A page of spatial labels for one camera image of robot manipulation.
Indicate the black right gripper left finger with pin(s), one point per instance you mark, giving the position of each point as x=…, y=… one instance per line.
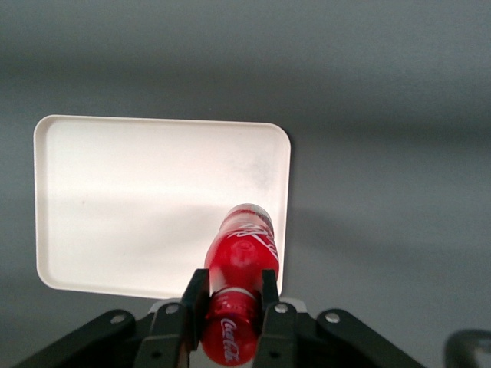
x=165, y=337

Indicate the cream rectangular tray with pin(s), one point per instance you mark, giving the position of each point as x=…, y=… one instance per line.
x=134, y=199

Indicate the red coke bottle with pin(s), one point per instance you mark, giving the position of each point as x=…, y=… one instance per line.
x=239, y=260

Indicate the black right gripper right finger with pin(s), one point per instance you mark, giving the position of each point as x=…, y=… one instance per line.
x=291, y=341

